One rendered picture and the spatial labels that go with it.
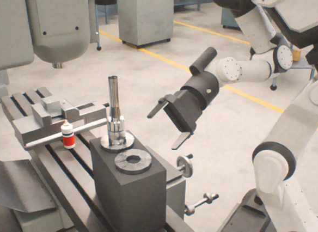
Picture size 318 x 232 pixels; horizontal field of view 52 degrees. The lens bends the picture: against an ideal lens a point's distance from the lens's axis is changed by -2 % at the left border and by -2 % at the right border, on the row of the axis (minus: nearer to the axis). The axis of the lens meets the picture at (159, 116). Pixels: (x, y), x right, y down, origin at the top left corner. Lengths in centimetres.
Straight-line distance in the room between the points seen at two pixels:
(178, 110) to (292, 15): 38
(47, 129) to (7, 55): 45
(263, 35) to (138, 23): 450
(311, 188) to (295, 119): 173
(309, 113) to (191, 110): 34
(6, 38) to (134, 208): 52
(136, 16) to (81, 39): 453
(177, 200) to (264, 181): 47
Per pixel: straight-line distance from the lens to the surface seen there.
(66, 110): 128
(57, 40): 96
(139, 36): 558
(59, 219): 118
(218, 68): 91
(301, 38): 95
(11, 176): 126
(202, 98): 87
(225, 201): 244
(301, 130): 106
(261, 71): 107
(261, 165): 110
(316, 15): 90
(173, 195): 143
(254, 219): 150
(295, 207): 122
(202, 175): 264
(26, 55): 92
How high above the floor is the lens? 163
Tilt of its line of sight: 28 degrees down
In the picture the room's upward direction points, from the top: straight up
